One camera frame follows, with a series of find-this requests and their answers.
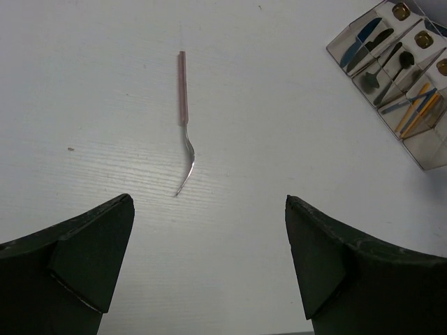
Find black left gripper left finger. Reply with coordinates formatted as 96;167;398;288
1;194;134;334

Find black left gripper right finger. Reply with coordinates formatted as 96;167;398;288
285;196;446;334

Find smoky clear divided organizer tray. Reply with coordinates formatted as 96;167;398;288
326;1;446;170

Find black steak knife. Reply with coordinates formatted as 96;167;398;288
346;28;394;73

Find black spoon long handle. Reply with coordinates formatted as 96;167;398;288
362;41;403;95

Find blue knife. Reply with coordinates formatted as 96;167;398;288
340;17;382;68

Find orange chopstick crosswise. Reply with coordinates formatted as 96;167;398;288
400;92;441;137

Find pink handled fork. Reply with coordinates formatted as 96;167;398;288
175;50;196;196

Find orange chopstick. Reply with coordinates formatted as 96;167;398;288
395;82;430;132

